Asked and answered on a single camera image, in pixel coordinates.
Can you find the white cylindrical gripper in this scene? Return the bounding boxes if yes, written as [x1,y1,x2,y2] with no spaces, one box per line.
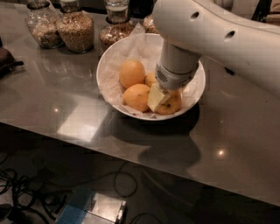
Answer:
[148,40,200,112]

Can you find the orange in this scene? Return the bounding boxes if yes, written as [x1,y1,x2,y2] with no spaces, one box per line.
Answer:
[122,84,150,112]
[157,90,182,116]
[119,59,145,88]
[143,72,158,87]

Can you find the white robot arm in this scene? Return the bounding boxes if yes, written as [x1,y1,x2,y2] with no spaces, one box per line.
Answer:
[153,0,280,96]

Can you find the white ceramic bowl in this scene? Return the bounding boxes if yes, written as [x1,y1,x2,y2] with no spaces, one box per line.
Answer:
[95,32,207,122]

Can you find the white crumpled paper liner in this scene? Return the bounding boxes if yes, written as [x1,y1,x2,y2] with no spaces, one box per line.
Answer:
[99,23,205,119]

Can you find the glass jar back right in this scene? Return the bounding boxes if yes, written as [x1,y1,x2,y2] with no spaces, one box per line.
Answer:
[143,14,158,34]

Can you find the glass jar with dark cereal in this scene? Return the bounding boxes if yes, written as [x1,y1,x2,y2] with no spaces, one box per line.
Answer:
[99,0,134,51]

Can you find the glass jar of grains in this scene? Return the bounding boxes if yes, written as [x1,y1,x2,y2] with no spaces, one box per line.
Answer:
[56,0,95,53]

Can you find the blue and silver floor box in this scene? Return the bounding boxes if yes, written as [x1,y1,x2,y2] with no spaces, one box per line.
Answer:
[56,189,127,224]

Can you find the glass jar far left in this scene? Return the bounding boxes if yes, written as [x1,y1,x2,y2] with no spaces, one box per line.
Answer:
[25,0,63,49]

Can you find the dark brown object left edge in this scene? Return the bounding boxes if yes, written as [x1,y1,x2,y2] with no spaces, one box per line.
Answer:
[0,39,24,78]

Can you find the black cables on floor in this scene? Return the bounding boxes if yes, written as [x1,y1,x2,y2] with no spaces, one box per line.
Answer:
[0,151,165,224]

